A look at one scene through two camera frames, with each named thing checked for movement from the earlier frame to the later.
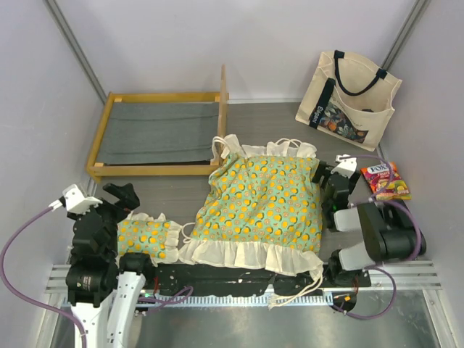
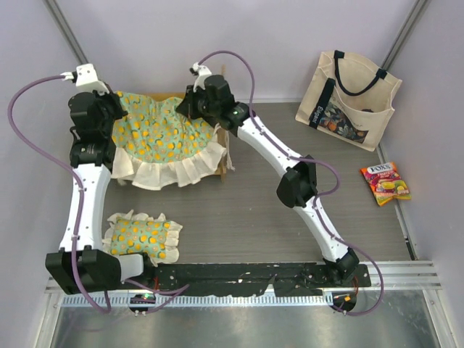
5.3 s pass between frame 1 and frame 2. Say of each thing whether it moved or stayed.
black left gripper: moved
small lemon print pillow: stayed
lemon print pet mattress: moved
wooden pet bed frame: moved
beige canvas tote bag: stayed
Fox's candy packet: stayed
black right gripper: moved
